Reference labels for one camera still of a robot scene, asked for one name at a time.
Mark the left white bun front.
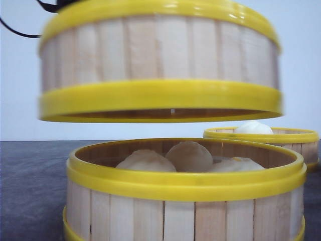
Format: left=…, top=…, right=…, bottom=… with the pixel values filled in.
left=116, top=150, right=176, bottom=172

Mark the white bun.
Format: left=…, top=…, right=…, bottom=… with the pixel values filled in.
left=207, top=157, right=264, bottom=172
left=116, top=150, right=176, bottom=172
left=235, top=120, right=273, bottom=135
left=165, top=141, right=213, bottom=172

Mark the middle white bun front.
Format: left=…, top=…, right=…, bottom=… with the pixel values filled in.
left=165, top=141, right=213, bottom=172

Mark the right white bun front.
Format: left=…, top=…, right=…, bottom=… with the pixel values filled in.
left=207, top=157, right=264, bottom=172

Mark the white bun back right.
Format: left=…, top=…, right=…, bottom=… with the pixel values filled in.
left=235, top=120, right=273, bottom=135

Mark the front bamboo steamer basket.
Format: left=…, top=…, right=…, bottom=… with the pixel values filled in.
left=63, top=138, right=306, bottom=240

